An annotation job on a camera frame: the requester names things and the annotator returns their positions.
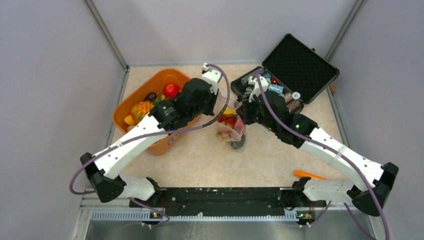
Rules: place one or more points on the orange handled tool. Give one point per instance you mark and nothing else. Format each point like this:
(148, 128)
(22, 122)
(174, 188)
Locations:
(303, 174)

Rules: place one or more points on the black poker chip case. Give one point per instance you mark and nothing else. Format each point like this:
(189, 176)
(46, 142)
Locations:
(292, 69)

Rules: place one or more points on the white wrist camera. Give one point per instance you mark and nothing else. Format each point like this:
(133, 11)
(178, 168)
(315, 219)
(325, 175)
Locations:
(212, 75)
(253, 87)

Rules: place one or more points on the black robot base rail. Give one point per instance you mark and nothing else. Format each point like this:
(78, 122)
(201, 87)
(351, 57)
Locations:
(230, 201)

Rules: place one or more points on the toy eggplant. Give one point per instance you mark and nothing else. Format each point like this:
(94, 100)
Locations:
(150, 97)

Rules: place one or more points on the orange plastic basket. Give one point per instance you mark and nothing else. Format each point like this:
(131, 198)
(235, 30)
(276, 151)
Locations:
(153, 83)

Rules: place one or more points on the red toy pepper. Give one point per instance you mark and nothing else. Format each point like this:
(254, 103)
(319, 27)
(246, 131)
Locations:
(239, 126)

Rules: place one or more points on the yellow toy banana bunch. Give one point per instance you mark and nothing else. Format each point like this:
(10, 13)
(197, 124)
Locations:
(229, 111)

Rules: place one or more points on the toy cherry tomato cluster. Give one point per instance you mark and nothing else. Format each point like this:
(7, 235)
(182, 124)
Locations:
(228, 120)

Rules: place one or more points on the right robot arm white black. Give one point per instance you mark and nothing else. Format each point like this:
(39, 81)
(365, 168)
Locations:
(368, 183)

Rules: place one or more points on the red toy tomato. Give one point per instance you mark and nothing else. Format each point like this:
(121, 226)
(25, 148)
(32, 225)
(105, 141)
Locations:
(170, 90)

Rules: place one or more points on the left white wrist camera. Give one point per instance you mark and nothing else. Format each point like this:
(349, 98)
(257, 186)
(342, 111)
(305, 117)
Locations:
(212, 75)

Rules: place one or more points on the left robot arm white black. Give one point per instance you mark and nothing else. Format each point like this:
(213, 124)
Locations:
(170, 116)

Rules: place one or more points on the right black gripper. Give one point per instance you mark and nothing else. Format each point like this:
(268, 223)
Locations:
(243, 110)

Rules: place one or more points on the clear zip top bag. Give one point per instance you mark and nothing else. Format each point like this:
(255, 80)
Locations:
(226, 134)

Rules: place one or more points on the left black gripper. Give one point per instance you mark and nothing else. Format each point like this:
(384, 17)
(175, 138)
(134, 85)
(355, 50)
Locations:
(213, 97)

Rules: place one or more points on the toy pineapple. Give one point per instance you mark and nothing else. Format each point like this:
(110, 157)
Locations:
(141, 109)

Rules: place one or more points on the small yellow toy fruit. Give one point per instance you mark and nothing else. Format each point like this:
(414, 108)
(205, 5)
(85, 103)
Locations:
(129, 120)

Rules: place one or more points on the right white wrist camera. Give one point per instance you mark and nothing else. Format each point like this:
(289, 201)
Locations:
(253, 87)

